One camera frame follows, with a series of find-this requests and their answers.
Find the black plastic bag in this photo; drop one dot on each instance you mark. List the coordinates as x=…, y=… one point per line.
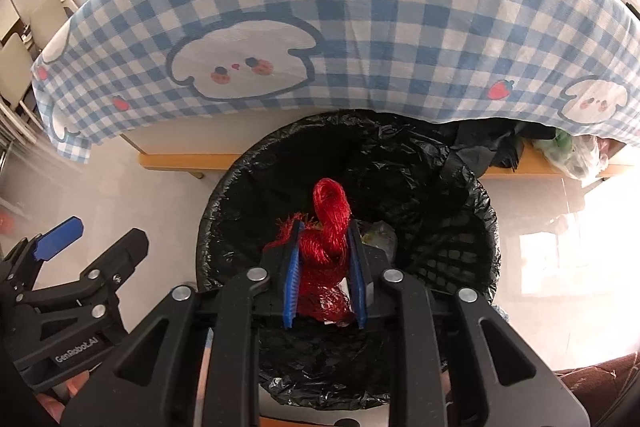
x=492, y=142

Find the black mesh trash bin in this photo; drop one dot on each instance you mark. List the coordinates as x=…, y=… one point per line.
x=415, y=207

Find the blue checkered tablecloth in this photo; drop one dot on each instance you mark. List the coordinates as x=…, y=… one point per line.
x=350, y=32

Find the clear wrapper with gold print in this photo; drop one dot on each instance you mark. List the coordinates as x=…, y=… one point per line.
x=380, y=234

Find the dark brown cloth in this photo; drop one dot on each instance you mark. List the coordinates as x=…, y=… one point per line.
x=600, y=377

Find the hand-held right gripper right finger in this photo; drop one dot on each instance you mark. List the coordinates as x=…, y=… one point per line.
x=357, y=277

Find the clear bag with green item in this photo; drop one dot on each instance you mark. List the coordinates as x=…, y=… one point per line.
x=570, y=157

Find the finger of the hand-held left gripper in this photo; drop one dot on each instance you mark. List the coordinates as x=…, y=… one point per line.
x=57, y=234
x=120, y=252

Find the wooden table frame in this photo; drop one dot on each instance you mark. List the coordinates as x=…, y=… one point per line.
x=175, y=162

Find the white dining chair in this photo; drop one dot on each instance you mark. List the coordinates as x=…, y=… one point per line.
x=15, y=62

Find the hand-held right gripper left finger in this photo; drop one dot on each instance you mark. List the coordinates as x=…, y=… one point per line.
x=292, y=277

